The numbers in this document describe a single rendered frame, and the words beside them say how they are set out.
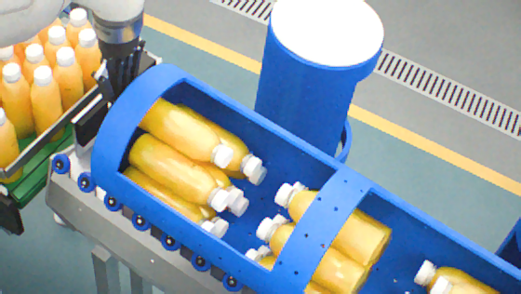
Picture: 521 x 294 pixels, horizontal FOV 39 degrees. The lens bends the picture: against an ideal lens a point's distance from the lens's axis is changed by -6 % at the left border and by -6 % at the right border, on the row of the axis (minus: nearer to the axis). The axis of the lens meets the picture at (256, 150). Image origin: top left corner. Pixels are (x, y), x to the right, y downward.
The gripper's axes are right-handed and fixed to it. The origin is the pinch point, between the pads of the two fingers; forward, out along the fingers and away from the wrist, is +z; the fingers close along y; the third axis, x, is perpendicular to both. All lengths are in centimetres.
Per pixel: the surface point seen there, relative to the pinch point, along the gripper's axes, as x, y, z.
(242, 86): -34, -111, 116
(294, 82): 15, -45, 22
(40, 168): -17.2, 9.1, 26.2
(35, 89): -22.5, 2.4, 9.3
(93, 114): -9.2, -1.6, 11.5
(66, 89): -20.2, -4.6, 13.9
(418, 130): 33, -137, 116
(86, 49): -21.3, -13.0, 8.8
